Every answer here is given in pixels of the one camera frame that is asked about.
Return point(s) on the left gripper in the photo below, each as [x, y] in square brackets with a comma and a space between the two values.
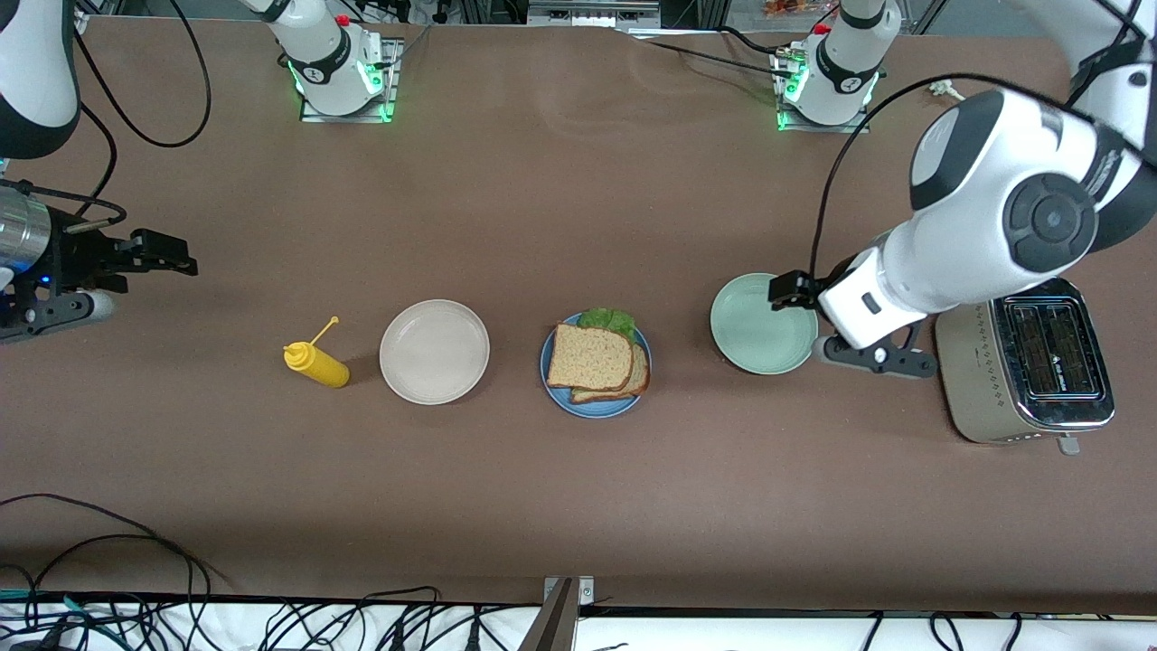
[828, 278]

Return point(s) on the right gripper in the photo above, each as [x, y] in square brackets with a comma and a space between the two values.
[76, 254]

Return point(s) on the brown bread slice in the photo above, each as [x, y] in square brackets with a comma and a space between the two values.
[587, 357]
[633, 384]

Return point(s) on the green lettuce leaf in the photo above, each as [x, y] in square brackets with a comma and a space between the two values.
[607, 318]

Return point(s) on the yellow mustard squeeze bottle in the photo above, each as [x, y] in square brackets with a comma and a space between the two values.
[321, 364]

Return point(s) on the pale green plate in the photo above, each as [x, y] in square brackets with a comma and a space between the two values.
[755, 334]

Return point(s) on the blue plate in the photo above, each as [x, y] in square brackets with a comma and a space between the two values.
[553, 393]

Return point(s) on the beige plate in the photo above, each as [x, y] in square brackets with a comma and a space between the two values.
[434, 353]

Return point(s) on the beige chrome two-slot toaster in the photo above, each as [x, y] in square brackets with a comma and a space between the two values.
[981, 380]

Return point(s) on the orange background item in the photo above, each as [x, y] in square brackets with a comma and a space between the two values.
[786, 7]

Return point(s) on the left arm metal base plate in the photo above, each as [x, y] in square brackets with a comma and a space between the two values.
[813, 129]

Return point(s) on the aluminium frame profile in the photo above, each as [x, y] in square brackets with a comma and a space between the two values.
[587, 14]

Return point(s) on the metal table edge bracket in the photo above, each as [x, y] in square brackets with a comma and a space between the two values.
[565, 592]

